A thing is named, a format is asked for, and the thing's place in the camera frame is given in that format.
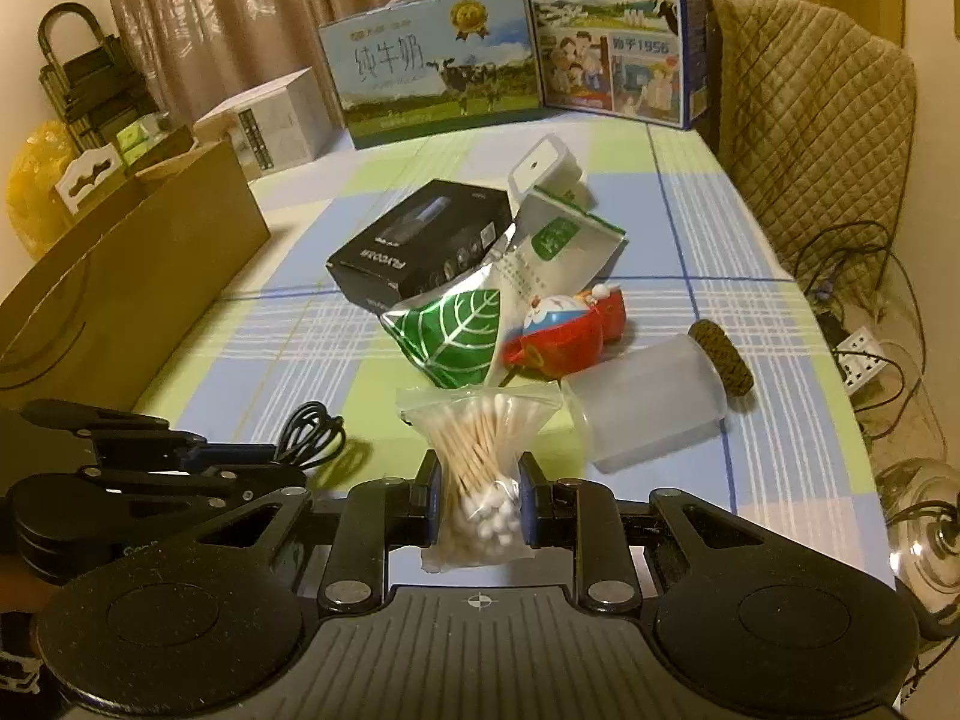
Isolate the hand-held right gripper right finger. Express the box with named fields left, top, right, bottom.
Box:
left=517, top=451, right=758, bottom=614

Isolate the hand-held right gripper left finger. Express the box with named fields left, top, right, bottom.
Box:
left=180, top=450, right=443, bottom=616

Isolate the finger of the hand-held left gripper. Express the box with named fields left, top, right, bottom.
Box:
left=21, top=399, right=278, bottom=466
left=82, top=465, right=308, bottom=515

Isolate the bag of cotton swabs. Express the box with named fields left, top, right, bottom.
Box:
left=396, top=384, right=563, bottom=571

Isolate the frosted jar with woven lid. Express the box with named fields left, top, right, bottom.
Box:
left=562, top=319, right=755, bottom=473

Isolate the brown cardboard box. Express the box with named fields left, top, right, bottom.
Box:
left=0, top=141, right=272, bottom=413

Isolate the silver foil pouch green label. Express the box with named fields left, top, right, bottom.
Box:
left=379, top=191, right=627, bottom=391

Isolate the red cartoon toy bowl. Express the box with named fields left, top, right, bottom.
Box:
left=501, top=281, right=627, bottom=380

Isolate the black product box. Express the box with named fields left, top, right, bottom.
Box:
left=326, top=180, right=518, bottom=312

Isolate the yellow plastic bag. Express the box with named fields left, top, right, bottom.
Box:
left=6, top=120, right=80, bottom=260

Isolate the wrapped green tissue pack bundle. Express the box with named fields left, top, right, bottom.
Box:
left=116, top=120, right=162, bottom=166

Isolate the small white plastic container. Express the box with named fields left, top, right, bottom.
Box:
left=508, top=133, right=593, bottom=211

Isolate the white cardboard box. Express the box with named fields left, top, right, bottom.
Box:
left=193, top=66, right=338, bottom=181

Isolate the black metal rack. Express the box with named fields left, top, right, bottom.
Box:
left=37, top=4, right=162, bottom=155

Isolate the white power strip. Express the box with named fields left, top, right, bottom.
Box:
left=834, top=326, right=890, bottom=397

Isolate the clear glass vessel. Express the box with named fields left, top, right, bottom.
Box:
left=874, top=457, right=960, bottom=642

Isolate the green landscape milk carton box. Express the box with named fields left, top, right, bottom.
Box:
left=316, top=0, right=545, bottom=149

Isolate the brown patterned curtain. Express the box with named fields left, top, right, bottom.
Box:
left=94, top=0, right=526, bottom=143

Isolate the blue cartoon milk carton box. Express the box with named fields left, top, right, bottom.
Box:
left=517, top=0, right=713, bottom=130

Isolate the chair with quilted cover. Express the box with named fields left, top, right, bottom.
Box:
left=705, top=0, right=920, bottom=316

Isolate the black coiled cable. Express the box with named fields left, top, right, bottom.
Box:
left=274, top=401, right=350, bottom=475

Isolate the brown carton with white handle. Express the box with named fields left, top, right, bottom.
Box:
left=54, top=144, right=151, bottom=226

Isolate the black floor cable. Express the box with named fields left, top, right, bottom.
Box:
left=795, top=221, right=931, bottom=436

